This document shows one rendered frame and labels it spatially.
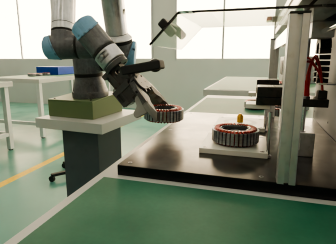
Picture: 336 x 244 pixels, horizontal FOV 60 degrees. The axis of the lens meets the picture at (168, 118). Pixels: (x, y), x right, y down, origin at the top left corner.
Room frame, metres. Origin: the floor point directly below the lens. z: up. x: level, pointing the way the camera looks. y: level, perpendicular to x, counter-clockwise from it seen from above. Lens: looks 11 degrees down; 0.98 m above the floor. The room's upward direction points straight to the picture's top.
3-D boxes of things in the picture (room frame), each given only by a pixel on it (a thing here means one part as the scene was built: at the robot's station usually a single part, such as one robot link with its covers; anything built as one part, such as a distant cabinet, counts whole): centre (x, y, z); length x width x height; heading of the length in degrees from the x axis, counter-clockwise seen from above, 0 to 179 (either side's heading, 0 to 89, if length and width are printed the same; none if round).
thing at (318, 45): (0.82, -0.44, 0.98); 0.07 x 0.05 x 0.13; 163
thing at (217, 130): (0.69, -0.16, 0.80); 0.11 x 0.11 x 0.04
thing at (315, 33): (0.67, -0.34, 1.05); 0.06 x 0.04 x 0.04; 163
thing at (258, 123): (0.92, -0.23, 0.78); 0.15 x 0.15 x 0.01; 73
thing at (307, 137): (0.65, -0.30, 0.80); 0.07 x 0.05 x 0.06; 163
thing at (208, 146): (0.69, -0.16, 0.78); 0.15 x 0.15 x 0.01; 73
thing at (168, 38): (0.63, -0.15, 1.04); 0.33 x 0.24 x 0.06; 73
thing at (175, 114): (0.81, 0.01, 0.83); 0.11 x 0.11 x 0.04
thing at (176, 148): (0.80, -0.21, 0.76); 0.64 x 0.47 x 0.02; 163
